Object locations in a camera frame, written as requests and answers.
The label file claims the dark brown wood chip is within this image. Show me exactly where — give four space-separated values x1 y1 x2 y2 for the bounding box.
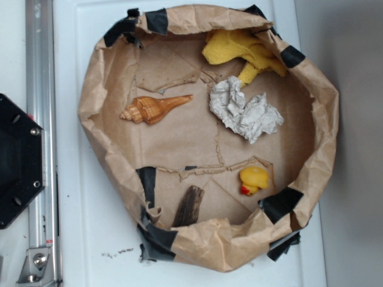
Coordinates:
172 185 205 227

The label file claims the brown paper bag tray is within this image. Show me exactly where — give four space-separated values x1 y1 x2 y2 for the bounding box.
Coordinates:
78 4 339 272

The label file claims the crumpled white paper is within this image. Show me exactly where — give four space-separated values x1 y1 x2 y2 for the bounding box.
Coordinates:
209 76 284 144

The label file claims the orange conch seashell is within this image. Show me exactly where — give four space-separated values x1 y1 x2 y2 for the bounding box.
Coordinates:
120 94 193 125

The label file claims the yellow rubber duck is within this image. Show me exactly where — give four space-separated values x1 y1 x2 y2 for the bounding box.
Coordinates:
239 166 269 196

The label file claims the yellow towel cloth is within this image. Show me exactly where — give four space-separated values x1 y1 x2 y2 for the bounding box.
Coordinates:
202 29 287 87

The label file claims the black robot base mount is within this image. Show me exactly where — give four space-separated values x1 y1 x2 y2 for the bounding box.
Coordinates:
0 94 44 230

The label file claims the aluminium extrusion rail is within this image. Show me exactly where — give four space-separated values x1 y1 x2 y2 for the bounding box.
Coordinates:
25 1 62 286

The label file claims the metal corner bracket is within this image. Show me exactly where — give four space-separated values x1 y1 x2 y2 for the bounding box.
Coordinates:
16 247 54 286

